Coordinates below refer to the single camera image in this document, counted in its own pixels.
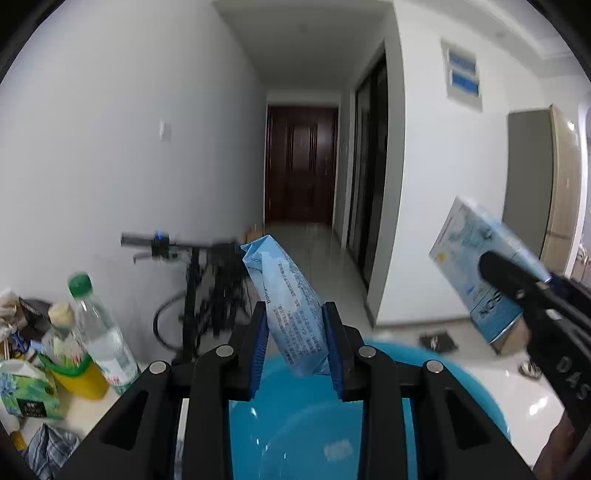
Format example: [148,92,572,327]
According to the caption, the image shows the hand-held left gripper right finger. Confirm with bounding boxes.
[322,302,539,480]

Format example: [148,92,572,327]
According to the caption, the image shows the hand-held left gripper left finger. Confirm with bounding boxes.
[58,302,271,480]

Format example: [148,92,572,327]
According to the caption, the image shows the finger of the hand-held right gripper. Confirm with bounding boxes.
[479,251,566,324]
[550,274,591,317]

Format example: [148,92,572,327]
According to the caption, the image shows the light blue printed box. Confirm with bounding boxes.
[428,196,552,356]

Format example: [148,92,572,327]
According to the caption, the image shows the light blue tissue packet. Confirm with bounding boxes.
[241,235,331,379]

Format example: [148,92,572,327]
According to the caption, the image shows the blue plastic basin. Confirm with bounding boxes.
[228,339,513,480]

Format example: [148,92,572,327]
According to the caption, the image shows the person's right hand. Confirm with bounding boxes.
[536,412,578,480]

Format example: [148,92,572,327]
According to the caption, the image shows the beige refrigerator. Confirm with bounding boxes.
[502,104,583,278]

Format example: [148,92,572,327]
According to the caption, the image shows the black electric bicycle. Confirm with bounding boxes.
[121,231,259,365]

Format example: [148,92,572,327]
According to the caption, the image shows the green capped water bottle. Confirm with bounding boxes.
[68,272,141,397]

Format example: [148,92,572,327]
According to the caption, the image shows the dark framed sliding glass door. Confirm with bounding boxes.
[346,41,389,291]

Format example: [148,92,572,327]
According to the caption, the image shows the yellow plastic cup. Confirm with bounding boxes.
[39,353,110,400]

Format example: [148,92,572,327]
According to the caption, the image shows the dark brown entrance door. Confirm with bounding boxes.
[264,105,339,227]

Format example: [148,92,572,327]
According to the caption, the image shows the dark bag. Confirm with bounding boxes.
[18,298,52,342]

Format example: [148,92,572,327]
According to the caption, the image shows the blue plaid cloth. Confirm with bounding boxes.
[21,424,81,480]

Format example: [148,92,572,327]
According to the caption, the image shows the green floral tissue box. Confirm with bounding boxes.
[0,360,64,421]

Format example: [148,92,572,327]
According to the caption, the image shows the wall electrical panel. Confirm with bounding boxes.
[441,39,483,114]

